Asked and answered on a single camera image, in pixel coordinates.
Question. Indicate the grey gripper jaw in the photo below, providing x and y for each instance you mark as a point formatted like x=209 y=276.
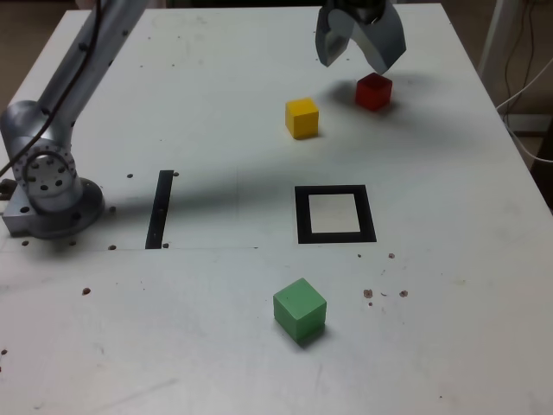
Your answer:
x=386 y=43
x=330 y=39

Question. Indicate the green cube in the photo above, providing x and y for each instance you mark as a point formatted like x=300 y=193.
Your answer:
x=298 y=311

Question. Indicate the black tape strip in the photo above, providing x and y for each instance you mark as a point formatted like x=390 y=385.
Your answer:
x=158 y=212

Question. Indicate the white metal post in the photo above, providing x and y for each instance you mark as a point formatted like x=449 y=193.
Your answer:
x=492 y=43

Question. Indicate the red cube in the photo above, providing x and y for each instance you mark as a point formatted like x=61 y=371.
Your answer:
x=373 y=93

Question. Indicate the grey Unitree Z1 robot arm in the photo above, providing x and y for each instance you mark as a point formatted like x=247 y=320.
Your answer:
x=56 y=216

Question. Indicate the black tape square outline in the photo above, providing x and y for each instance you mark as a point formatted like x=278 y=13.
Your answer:
x=302 y=216

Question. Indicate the yellow cube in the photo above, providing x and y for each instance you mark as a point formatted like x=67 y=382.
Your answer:
x=301 y=119

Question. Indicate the white horizontal bar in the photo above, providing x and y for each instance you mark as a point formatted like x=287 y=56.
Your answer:
x=531 y=122

